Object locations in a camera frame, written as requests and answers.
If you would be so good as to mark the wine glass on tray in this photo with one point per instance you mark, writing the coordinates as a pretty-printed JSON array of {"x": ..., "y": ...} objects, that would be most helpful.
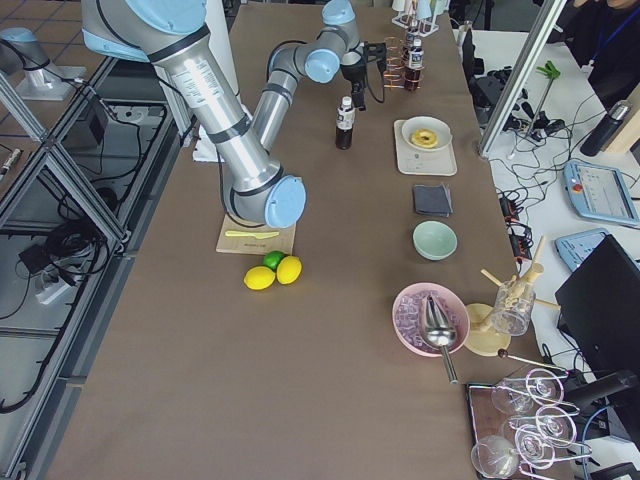
[{"x": 520, "y": 395}]

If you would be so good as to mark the dark mirrored tray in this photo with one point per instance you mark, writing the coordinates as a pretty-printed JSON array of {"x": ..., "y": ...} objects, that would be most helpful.
[{"x": 484, "y": 417}]

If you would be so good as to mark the wooden cup tree stand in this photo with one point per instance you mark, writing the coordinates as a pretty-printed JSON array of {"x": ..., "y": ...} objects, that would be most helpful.
[{"x": 483, "y": 339}]

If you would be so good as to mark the tea bottle in rack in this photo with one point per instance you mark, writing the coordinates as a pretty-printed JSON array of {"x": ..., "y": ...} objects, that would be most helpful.
[
  {"x": 411, "y": 34},
  {"x": 413, "y": 66}
]

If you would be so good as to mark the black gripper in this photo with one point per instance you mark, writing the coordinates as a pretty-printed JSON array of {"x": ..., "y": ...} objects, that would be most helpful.
[{"x": 353, "y": 71}]

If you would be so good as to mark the person in dark jacket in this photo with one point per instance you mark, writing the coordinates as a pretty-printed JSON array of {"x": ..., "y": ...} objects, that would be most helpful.
[{"x": 603, "y": 37}]

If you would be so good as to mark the green lime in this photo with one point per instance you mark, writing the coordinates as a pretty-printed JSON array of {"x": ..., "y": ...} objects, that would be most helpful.
[{"x": 273, "y": 259}]

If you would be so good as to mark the tea bottle dark liquid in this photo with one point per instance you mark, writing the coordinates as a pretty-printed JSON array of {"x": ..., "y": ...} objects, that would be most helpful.
[{"x": 344, "y": 123}]

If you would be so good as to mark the blue teach pendant tablet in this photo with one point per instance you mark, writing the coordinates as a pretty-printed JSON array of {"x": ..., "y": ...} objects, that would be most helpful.
[{"x": 599, "y": 193}]

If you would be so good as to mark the glazed donut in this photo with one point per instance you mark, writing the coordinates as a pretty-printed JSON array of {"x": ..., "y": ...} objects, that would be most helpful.
[{"x": 424, "y": 138}]

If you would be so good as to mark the bamboo cutting board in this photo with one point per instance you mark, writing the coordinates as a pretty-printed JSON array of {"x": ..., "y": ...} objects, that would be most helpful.
[{"x": 284, "y": 242}]

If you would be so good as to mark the black computer monitor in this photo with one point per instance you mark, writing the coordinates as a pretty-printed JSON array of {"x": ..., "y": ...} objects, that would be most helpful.
[{"x": 600, "y": 307}]

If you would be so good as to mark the copper wire bottle rack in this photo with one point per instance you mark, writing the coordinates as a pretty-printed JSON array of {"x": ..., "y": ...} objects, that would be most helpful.
[{"x": 396, "y": 58}]

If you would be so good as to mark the yellow lemon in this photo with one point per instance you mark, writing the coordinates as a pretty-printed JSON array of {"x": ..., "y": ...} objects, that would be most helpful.
[
  {"x": 289, "y": 270},
  {"x": 259, "y": 278}
]

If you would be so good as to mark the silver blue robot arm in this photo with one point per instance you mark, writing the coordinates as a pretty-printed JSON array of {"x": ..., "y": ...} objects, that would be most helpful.
[
  {"x": 173, "y": 35},
  {"x": 43, "y": 79}
]

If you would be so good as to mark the aluminium frame post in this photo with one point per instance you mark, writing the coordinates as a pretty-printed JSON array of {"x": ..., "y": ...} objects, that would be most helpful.
[{"x": 535, "y": 41}]

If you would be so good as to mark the yellow plastic knife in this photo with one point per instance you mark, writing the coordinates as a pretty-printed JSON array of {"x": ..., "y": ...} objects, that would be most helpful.
[{"x": 251, "y": 234}]

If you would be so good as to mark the pink bowl with ice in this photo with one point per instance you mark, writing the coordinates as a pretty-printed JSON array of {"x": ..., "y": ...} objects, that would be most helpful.
[{"x": 407, "y": 310}]

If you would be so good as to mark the beige rabbit tray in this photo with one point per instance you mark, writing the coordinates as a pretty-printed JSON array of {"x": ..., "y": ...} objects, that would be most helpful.
[{"x": 412, "y": 159}]

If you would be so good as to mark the white wire cup rack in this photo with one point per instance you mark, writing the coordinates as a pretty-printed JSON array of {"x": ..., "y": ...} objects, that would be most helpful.
[{"x": 421, "y": 13}]

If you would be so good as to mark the mint green bowl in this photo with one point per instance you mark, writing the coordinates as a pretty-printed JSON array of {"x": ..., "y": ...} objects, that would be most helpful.
[{"x": 434, "y": 240}]

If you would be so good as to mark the white round plate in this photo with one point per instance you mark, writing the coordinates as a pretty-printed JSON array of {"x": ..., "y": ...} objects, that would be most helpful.
[{"x": 426, "y": 122}]

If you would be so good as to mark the dark water bottle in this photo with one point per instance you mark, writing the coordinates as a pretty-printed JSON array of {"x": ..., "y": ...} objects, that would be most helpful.
[{"x": 606, "y": 127}]

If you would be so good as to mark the steel ice scoop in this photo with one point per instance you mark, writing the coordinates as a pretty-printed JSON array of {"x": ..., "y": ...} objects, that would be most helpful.
[{"x": 438, "y": 333}]

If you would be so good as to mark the clear glass jar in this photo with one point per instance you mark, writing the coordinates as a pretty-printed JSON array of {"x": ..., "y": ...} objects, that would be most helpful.
[{"x": 511, "y": 313}]

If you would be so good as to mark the grey folded cloth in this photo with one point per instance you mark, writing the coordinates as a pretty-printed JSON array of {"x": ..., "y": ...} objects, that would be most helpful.
[{"x": 434, "y": 200}]

